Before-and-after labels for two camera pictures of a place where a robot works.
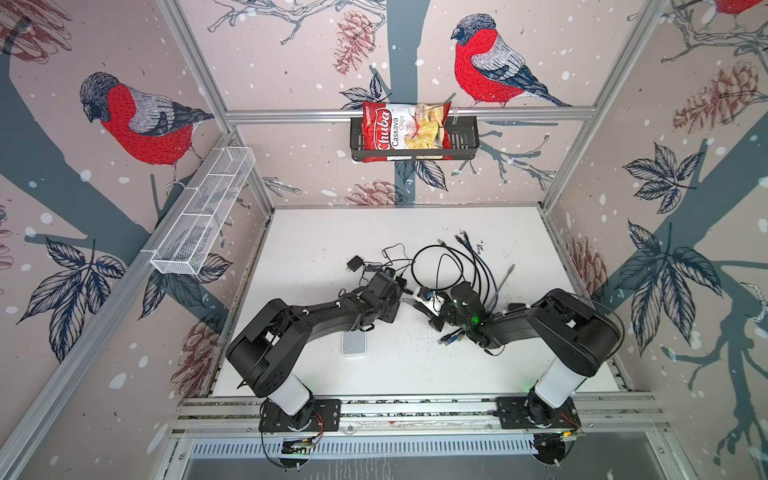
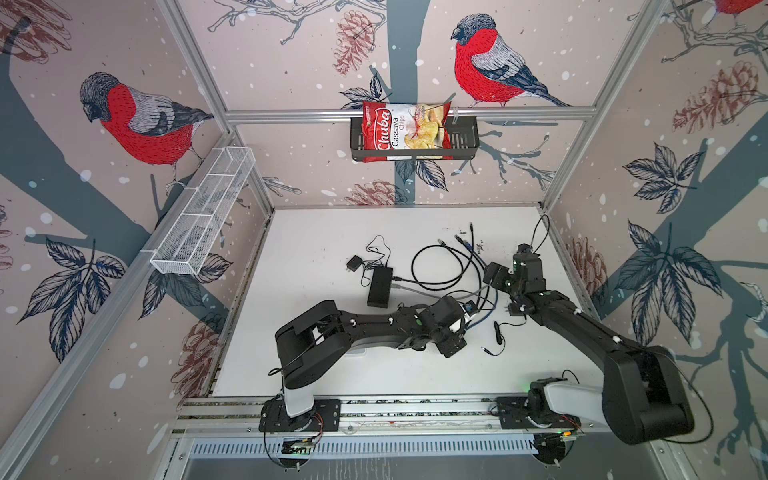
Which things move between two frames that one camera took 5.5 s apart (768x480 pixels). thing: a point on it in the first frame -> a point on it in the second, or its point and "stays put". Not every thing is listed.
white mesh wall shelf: (203, 210) stays put
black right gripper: (433, 322) -> (499, 270)
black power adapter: (355, 263) stays put
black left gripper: (393, 309) -> (453, 346)
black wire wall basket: (464, 142) stays put
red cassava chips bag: (398, 131) stays put
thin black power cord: (390, 263) -> (374, 251)
